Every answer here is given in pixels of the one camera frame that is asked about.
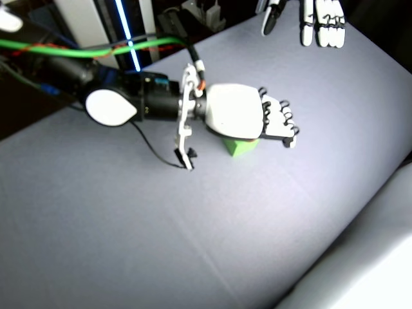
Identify thin black cable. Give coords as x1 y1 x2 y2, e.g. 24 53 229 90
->
130 122 194 171

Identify white upright panel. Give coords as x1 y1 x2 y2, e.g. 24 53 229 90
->
53 0 122 61

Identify grey table cloth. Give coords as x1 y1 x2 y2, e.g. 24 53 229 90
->
0 9 412 309

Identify white curved backdrop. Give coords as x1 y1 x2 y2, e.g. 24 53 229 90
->
273 160 412 309

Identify black sleeved wrist cable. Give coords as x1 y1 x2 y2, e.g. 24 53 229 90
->
185 40 207 93

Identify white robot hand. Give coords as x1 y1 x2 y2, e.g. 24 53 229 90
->
204 82 301 149
256 0 347 49

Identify green cube block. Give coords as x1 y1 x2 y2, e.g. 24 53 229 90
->
223 137 261 158

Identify black box with red light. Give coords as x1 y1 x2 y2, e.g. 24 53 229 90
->
157 9 191 41

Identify green cable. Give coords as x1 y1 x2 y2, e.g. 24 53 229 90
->
0 35 186 59

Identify blue light strip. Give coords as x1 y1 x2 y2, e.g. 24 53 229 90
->
115 0 142 72

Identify white power adapter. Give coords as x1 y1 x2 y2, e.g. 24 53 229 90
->
182 0 226 32

